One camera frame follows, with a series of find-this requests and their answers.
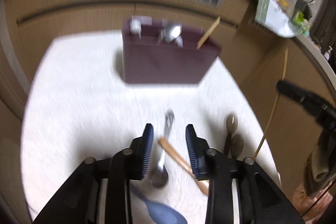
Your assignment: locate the wooden chopstick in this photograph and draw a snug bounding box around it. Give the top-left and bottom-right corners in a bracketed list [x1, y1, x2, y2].
[197, 16, 221, 50]
[158, 137, 209, 196]
[253, 47, 289, 159]

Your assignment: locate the metal shovel-shaped spoon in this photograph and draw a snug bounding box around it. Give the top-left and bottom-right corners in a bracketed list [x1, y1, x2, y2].
[158, 23, 183, 47]

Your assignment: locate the gloved right hand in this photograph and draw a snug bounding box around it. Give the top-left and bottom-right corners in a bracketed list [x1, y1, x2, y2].
[303, 130, 335, 198]

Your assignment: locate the steel spoon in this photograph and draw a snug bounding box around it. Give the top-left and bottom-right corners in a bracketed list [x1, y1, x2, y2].
[149, 147, 169, 189]

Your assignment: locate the steel fork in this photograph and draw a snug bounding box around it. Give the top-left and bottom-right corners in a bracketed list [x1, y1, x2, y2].
[163, 109, 175, 140]

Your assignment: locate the dark wooden spoon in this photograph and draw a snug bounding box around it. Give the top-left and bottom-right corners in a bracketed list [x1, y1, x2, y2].
[223, 113, 238, 157]

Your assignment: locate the blue plastic spoon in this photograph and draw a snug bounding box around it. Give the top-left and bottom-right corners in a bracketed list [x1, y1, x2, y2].
[130, 184, 187, 224]

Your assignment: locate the white lace tablecloth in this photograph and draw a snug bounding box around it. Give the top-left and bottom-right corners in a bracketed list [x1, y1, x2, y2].
[21, 31, 281, 218]

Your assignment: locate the maroon utensil organizer box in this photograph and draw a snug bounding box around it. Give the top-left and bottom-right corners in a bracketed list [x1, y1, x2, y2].
[122, 16, 222, 84]

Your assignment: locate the green checked dish towel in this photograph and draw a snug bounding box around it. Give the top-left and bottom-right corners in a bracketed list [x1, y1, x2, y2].
[255, 0, 301, 39]

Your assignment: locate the wooden chopstick in box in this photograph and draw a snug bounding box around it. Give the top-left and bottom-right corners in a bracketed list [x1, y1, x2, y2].
[197, 16, 221, 50]

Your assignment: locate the white ball-handled utensil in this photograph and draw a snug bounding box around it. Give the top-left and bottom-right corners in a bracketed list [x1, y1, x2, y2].
[129, 18, 142, 38]

